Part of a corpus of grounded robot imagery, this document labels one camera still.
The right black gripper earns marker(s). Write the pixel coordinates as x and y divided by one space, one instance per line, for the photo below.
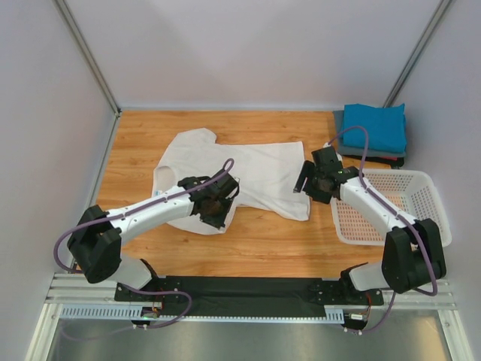
307 172

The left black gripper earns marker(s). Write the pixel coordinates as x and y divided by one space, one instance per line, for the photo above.
219 222

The white t-shirt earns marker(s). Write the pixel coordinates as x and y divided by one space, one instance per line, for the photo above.
267 175

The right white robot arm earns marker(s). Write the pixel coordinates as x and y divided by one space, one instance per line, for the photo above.
413 252

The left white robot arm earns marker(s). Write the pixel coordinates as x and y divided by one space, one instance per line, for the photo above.
97 241

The folded black red t-shirt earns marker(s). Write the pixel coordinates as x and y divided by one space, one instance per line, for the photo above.
392 162

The white plastic basket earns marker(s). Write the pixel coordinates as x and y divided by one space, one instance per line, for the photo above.
363 221

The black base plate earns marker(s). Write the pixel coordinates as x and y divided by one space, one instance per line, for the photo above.
271 296

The grey slotted cable duct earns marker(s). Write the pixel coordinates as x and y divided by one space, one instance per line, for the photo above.
139 313

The aluminium frame rail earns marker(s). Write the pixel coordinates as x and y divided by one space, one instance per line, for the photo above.
74 289

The right aluminium corner post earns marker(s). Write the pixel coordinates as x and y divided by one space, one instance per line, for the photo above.
442 9

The aluminium corner post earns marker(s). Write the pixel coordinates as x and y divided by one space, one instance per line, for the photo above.
442 9
69 19

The left aluminium corner post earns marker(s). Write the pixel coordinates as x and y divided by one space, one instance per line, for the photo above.
69 19

